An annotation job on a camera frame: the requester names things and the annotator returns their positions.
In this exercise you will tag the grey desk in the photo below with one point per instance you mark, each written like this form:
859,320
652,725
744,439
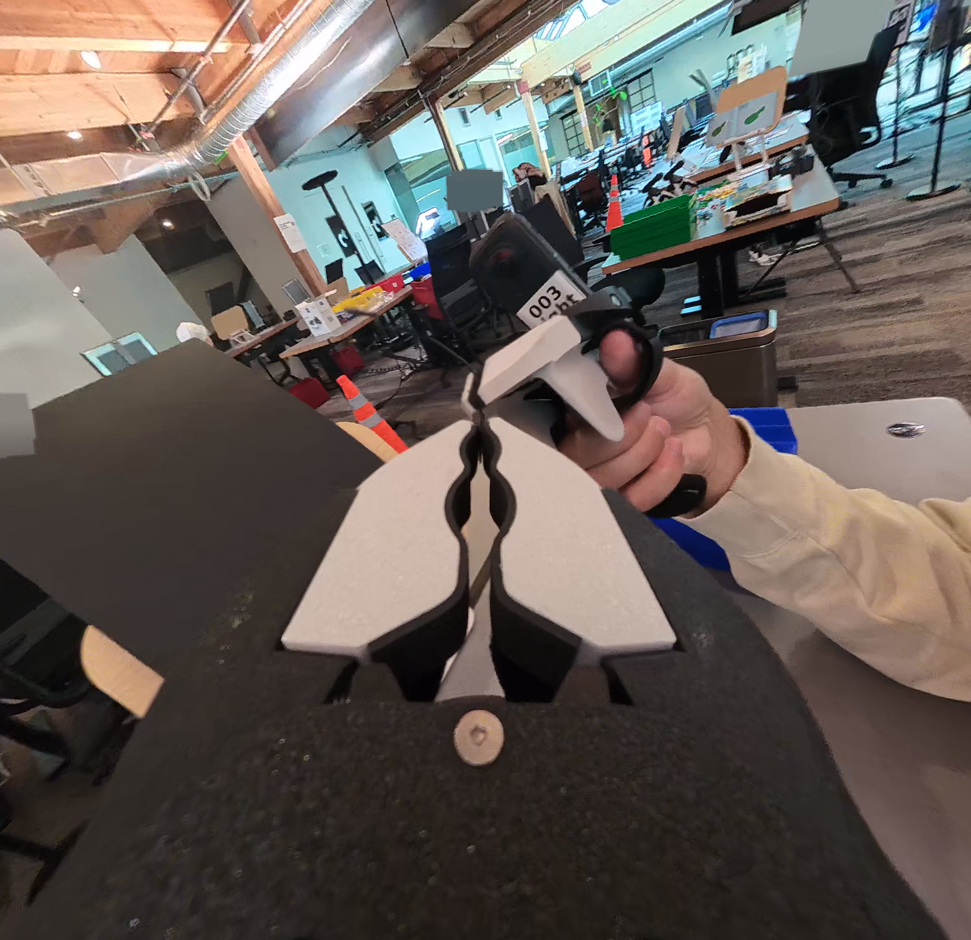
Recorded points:
834,454

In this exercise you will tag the person's right hand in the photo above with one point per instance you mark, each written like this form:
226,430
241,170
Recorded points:
675,432

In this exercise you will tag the orange traffic cone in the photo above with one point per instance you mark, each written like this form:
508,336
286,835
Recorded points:
614,212
368,417

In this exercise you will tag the red box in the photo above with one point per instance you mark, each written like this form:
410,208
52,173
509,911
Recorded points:
309,394

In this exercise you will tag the cardboard sign with green leaves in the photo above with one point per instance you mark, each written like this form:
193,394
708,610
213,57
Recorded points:
747,102

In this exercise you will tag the blue plastic bin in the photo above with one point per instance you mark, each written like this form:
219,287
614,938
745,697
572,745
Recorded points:
766,432

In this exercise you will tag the black office chair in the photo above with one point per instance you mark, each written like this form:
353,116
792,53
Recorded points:
842,113

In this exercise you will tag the metal desk grommet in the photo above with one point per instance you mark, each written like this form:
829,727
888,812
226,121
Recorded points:
904,429

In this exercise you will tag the steel trash can blue lid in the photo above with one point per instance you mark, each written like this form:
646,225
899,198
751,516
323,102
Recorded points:
728,371

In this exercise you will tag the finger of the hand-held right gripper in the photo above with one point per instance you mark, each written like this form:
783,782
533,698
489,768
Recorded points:
523,363

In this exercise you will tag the open cardboard box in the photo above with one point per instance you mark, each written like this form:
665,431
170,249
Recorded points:
758,204

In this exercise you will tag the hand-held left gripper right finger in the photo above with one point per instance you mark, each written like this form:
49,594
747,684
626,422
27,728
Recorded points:
584,568

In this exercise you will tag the wooden table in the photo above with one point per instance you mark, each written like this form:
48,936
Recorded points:
812,197

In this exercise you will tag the person's right forearm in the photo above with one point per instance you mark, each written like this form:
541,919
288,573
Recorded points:
834,561

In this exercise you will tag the silver ventilation duct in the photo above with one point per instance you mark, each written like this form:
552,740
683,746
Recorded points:
288,68

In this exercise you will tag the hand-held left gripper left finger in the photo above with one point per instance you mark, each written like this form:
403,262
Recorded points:
379,568

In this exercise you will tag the stack of green bins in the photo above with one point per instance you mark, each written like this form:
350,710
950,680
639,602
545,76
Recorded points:
652,231

